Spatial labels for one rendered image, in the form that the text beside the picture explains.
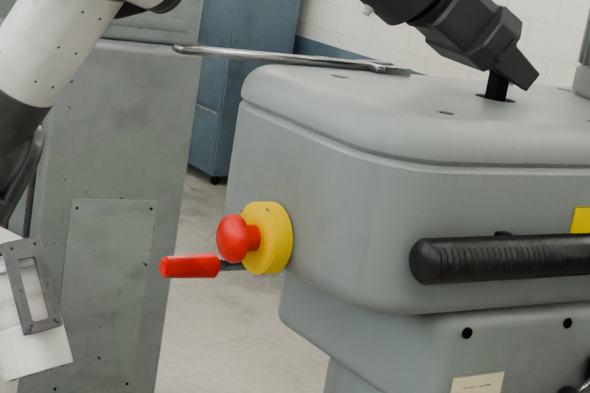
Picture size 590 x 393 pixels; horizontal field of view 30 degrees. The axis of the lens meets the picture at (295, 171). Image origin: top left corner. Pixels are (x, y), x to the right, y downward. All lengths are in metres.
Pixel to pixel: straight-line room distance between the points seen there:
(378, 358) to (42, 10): 0.48
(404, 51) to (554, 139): 6.79
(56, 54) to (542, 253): 0.54
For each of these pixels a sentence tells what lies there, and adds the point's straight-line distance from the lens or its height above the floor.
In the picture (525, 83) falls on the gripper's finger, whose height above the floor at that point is 1.91.
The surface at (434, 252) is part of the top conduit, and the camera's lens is 0.81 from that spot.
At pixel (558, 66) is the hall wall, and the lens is 6.66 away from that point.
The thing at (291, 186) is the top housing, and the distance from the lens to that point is 0.90.
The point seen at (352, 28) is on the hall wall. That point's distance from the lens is 8.17.
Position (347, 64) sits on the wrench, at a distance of 1.05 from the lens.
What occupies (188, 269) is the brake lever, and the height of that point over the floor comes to 1.70.
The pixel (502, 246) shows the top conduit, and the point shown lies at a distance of 0.85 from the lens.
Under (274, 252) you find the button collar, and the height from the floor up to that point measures 1.76.
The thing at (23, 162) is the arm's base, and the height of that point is 1.72.
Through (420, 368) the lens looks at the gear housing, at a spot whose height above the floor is 1.68.
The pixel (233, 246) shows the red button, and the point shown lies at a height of 1.76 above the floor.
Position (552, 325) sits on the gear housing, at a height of 1.71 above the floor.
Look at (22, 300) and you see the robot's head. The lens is 1.03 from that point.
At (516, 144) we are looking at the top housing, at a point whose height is 1.88.
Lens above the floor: 2.01
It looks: 12 degrees down
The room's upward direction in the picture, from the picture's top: 9 degrees clockwise
